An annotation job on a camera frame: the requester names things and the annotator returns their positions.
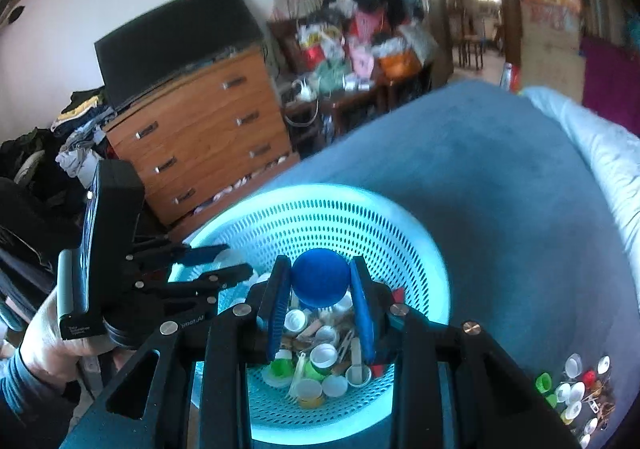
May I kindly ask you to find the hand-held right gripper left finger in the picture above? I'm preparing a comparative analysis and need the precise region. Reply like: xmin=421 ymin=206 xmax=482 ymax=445
xmin=60 ymin=256 xmax=292 ymax=449

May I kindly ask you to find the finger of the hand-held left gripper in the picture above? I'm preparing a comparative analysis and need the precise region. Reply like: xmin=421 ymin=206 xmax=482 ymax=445
xmin=129 ymin=235 xmax=232 ymax=274
xmin=135 ymin=262 xmax=256 ymax=326

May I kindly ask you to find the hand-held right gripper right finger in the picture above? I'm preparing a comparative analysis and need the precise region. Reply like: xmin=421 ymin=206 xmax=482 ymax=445
xmin=349 ymin=256 xmax=581 ymax=449

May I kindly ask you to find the blue round bottle cap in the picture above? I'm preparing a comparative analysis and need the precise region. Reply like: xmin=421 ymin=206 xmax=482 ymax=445
xmin=291 ymin=249 xmax=349 ymax=309

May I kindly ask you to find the cyan perforated plastic basket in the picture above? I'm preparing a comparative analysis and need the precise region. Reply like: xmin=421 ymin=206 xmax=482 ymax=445
xmin=167 ymin=184 xmax=453 ymax=445

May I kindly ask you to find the person's left forearm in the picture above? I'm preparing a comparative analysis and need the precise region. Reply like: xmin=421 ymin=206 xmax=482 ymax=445
xmin=0 ymin=348 xmax=83 ymax=449

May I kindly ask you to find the person's left hand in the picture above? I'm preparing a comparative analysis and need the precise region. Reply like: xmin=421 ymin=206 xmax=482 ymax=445
xmin=19 ymin=289 xmax=126 ymax=381

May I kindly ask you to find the pile of bottle caps and clips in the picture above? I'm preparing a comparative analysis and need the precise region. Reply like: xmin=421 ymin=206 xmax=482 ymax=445
xmin=215 ymin=249 xmax=406 ymax=410
xmin=535 ymin=353 xmax=618 ymax=448

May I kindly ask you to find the dark cloth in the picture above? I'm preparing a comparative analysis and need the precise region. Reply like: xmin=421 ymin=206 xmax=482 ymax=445
xmin=0 ymin=126 xmax=101 ymax=330

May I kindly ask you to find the pile of folded clothes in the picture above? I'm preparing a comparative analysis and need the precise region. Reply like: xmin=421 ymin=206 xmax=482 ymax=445
xmin=47 ymin=86 xmax=121 ymax=180

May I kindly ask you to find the wooden chest of drawers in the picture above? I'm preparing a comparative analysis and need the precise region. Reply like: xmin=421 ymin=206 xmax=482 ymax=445
xmin=102 ymin=46 xmax=302 ymax=242

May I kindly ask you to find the black television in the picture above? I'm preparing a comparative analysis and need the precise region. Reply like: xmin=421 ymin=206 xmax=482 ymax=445
xmin=94 ymin=0 xmax=266 ymax=112

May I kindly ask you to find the dark wooden table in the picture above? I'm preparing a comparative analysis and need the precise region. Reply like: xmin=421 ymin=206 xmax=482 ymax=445
xmin=267 ymin=19 xmax=436 ymax=150

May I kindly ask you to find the heap of bags and clothes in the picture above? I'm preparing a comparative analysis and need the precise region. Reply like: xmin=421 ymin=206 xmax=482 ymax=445
xmin=295 ymin=0 xmax=441 ymax=94

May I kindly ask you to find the dark wooden chair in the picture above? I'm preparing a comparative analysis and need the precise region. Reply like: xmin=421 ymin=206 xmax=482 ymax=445
xmin=457 ymin=35 xmax=487 ymax=71

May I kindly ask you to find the white duvet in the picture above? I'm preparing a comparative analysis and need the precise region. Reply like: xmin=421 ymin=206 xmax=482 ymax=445
xmin=520 ymin=86 xmax=640 ymax=280

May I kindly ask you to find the stack of cardboard boxes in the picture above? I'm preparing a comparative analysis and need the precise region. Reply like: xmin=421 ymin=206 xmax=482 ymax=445
xmin=510 ymin=0 xmax=587 ymax=104

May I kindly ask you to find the brown wooden wardrobe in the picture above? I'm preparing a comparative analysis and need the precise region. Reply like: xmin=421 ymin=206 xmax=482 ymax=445
xmin=487 ymin=0 xmax=640 ymax=90

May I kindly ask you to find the magenta cloth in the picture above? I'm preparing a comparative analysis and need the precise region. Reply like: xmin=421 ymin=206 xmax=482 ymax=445
xmin=580 ymin=35 xmax=640 ymax=137

